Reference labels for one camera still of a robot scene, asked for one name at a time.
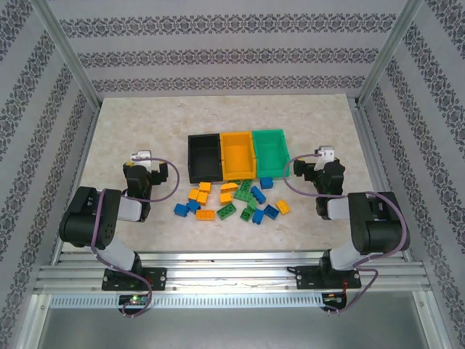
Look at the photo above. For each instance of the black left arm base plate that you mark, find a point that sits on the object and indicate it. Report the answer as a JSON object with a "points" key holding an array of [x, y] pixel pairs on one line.
{"points": [[156, 278]]}

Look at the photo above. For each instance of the aluminium frame beam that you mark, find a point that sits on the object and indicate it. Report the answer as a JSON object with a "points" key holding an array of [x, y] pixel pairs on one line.
{"points": [[430, 320], [32, 320]]}

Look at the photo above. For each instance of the blue lego brick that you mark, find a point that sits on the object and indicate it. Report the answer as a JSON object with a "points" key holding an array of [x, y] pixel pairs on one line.
{"points": [[271, 212], [180, 210], [193, 205], [258, 216], [266, 183], [258, 195]]}

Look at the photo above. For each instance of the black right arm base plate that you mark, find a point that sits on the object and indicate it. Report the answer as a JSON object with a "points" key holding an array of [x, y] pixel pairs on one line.
{"points": [[307, 278]]}

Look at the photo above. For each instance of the yellow plastic bin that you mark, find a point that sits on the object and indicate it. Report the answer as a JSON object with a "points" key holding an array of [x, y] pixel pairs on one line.
{"points": [[238, 154]]}

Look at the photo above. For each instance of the black plastic bin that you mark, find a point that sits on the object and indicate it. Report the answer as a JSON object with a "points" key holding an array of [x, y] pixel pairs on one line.
{"points": [[205, 160]]}

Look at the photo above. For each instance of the grey metal panel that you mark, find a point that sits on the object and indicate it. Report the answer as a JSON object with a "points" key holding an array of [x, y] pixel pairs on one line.
{"points": [[232, 327]]}

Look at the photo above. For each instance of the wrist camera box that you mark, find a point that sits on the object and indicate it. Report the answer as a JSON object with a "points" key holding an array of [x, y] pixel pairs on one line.
{"points": [[141, 156], [326, 156]]}

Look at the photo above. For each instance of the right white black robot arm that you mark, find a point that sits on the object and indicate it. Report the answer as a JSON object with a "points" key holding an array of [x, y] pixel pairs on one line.
{"points": [[381, 225]]}

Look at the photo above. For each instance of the green plastic bin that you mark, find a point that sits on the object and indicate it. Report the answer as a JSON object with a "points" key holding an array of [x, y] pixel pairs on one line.
{"points": [[270, 152]]}

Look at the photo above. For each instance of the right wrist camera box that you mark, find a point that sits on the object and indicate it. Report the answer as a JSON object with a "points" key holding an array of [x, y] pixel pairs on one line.
{"points": [[326, 156]]}

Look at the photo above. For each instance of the right small circuit board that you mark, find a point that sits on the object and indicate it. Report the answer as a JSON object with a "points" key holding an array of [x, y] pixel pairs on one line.
{"points": [[334, 298]]}

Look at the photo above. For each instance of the aluminium mounting rail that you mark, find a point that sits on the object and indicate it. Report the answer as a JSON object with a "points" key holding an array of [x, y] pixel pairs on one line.
{"points": [[232, 276]]}

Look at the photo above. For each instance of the rounded yellow lego brick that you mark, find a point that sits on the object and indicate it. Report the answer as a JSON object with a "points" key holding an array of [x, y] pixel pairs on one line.
{"points": [[228, 187]]}

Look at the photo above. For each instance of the small circuit board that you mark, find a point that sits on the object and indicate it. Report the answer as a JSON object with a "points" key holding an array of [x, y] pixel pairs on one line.
{"points": [[334, 298], [134, 300]]}

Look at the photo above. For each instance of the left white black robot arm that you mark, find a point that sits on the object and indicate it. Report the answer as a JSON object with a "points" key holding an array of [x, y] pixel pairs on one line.
{"points": [[87, 218]]}

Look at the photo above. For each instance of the left small circuit board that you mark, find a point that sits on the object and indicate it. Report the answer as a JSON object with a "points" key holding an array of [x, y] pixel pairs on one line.
{"points": [[134, 300]]}

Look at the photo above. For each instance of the aluminium frame post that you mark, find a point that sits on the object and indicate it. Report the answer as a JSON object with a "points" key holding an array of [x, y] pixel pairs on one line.
{"points": [[390, 51], [66, 51]]}

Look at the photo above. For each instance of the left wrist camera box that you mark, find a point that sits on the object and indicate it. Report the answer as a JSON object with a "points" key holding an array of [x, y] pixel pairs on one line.
{"points": [[141, 156]]}

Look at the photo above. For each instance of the long green lego brick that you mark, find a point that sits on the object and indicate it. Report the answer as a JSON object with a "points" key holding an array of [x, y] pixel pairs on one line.
{"points": [[242, 196], [227, 211]]}

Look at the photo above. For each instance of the aluminium side rail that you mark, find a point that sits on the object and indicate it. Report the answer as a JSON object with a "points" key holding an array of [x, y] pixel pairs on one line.
{"points": [[374, 145], [84, 160]]}

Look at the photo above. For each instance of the long yellow lego brick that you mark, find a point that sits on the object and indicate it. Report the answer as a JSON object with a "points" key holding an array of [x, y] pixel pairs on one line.
{"points": [[205, 215]]}

